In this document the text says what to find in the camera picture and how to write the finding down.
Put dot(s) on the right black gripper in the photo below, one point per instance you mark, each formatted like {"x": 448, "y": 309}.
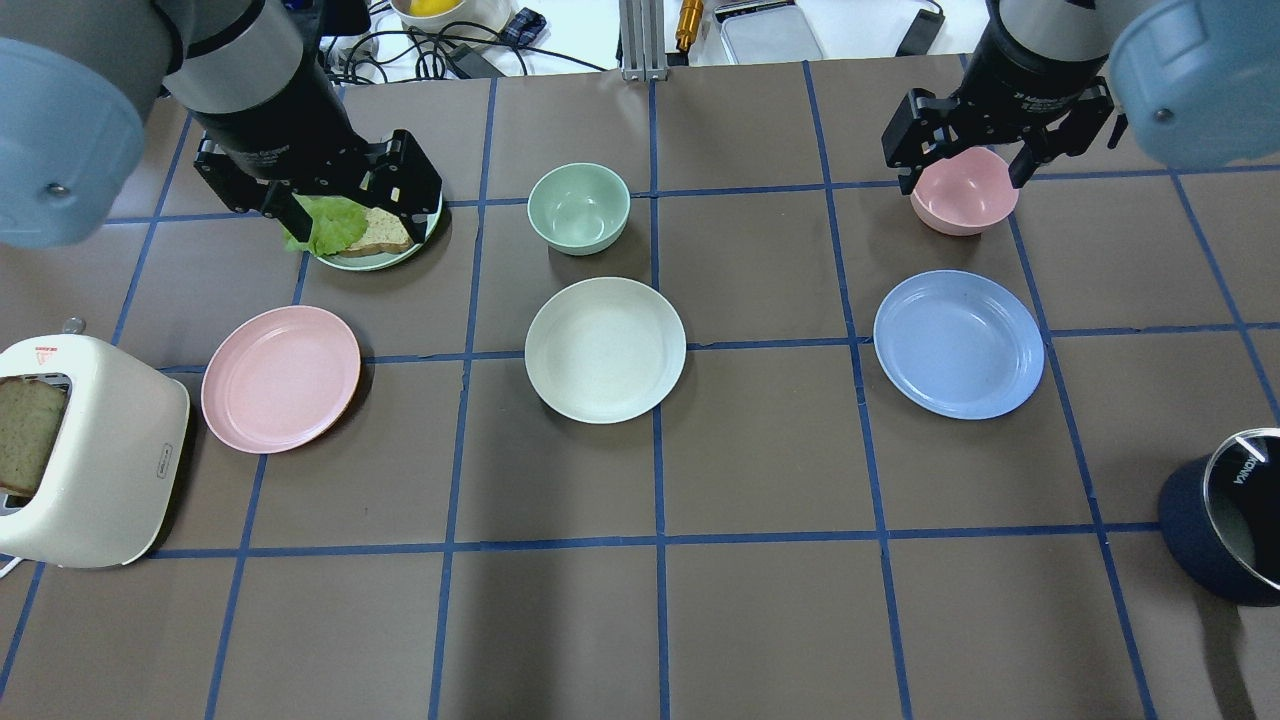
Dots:
{"x": 1027, "y": 62}

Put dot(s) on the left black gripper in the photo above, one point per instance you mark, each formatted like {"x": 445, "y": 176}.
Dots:
{"x": 272, "y": 118}

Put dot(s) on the blue plate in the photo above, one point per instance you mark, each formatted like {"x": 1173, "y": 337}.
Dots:
{"x": 959, "y": 345}

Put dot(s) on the pink plate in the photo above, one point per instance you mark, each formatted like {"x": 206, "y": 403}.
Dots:
{"x": 280, "y": 379}

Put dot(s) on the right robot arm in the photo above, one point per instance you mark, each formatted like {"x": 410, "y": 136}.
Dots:
{"x": 1196, "y": 82}

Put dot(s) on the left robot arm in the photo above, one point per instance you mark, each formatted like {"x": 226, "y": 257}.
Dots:
{"x": 79, "y": 79}

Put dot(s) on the green lettuce leaf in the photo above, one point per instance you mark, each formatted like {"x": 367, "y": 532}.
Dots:
{"x": 337, "y": 224}

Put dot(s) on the pink bowl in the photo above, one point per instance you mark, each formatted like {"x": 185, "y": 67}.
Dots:
{"x": 965, "y": 195}

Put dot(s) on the bread slice on plate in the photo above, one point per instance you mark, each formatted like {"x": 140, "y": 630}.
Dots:
{"x": 384, "y": 234}

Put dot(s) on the light green plate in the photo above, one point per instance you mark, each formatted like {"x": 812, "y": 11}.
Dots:
{"x": 374, "y": 262}

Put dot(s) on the black power adapter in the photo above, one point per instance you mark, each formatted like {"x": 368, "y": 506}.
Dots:
{"x": 923, "y": 30}

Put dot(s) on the green bowl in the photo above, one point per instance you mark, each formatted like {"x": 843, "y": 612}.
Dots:
{"x": 579, "y": 208}

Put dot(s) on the white bowl with fruit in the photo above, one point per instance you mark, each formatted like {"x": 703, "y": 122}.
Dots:
{"x": 471, "y": 19}

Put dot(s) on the silver digital scale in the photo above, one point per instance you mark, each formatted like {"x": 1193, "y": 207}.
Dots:
{"x": 766, "y": 32}

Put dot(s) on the cream plate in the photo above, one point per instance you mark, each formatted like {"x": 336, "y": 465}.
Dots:
{"x": 605, "y": 350}

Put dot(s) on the cream toaster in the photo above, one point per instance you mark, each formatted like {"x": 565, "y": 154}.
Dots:
{"x": 110, "y": 475}

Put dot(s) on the glass pot lid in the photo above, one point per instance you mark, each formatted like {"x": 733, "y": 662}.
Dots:
{"x": 1242, "y": 495}

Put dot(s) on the gold screwdriver handle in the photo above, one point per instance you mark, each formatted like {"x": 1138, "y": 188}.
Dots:
{"x": 688, "y": 24}

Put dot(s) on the aluminium frame post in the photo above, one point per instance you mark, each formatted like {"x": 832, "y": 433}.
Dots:
{"x": 643, "y": 41}

